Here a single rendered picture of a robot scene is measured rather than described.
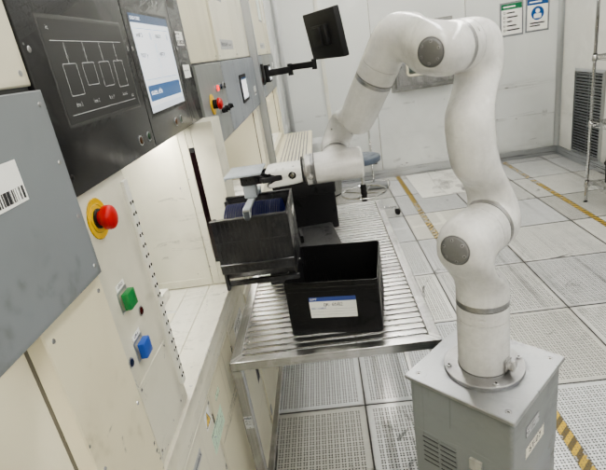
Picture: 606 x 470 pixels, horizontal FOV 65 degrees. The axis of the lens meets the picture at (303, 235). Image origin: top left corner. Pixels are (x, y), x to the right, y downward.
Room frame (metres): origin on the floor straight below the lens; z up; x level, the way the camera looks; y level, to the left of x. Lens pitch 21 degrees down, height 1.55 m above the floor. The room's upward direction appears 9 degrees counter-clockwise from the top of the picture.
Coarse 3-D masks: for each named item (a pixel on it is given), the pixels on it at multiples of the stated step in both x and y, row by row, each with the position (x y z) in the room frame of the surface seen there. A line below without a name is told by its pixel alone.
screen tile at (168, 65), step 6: (156, 30) 1.29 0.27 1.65; (156, 36) 1.28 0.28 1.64; (162, 36) 1.33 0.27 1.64; (168, 36) 1.38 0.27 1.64; (156, 42) 1.27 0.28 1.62; (162, 42) 1.32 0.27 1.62; (168, 42) 1.37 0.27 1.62; (162, 48) 1.31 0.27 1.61; (168, 48) 1.36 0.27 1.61; (162, 60) 1.28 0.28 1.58; (168, 60) 1.33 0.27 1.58; (162, 66) 1.27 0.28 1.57; (168, 66) 1.32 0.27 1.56; (174, 66) 1.38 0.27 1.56; (168, 72) 1.31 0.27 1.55; (174, 72) 1.36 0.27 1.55
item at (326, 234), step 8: (320, 224) 1.89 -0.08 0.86; (328, 224) 1.87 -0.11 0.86; (304, 232) 1.82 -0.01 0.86; (312, 232) 1.80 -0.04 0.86; (320, 232) 1.79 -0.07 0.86; (328, 232) 1.78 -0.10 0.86; (336, 232) 1.76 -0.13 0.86; (304, 240) 1.74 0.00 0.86; (312, 240) 1.72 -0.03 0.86; (320, 240) 1.71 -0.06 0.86; (328, 240) 1.70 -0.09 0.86; (336, 240) 1.69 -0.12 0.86; (280, 272) 1.60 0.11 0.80
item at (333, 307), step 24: (312, 264) 1.50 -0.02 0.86; (336, 264) 1.48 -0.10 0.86; (360, 264) 1.46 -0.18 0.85; (288, 288) 1.24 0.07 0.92; (312, 288) 1.22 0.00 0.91; (336, 288) 1.21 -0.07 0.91; (360, 288) 1.19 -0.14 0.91; (312, 312) 1.22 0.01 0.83; (336, 312) 1.21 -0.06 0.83; (360, 312) 1.19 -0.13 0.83
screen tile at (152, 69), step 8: (136, 32) 1.14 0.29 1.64; (144, 32) 1.19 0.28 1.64; (136, 40) 1.13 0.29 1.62; (144, 40) 1.18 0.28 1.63; (144, 48) 1.16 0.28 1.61; (152, 48) 1.22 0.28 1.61; (144, 64) 1.14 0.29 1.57; (152, 64) 1.19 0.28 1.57; (152, 72) 1.18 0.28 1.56; (160, 72) 1.24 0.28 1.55
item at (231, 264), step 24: (240, 168) 1.32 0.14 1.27; (264, 192) 1.39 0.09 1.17; (288, 192) 1.38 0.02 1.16; (264, 216) 1.16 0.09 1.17; (288, 216) 1.19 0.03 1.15; (216, 240) 1.19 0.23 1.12; (240, 240) 1.18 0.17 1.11; (264, 240) 1.17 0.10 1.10; (288, 240) 1.17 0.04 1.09; (240, 264) 1.18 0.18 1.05; (264, 264) 1.17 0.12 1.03; (288, 264) 1.17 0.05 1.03
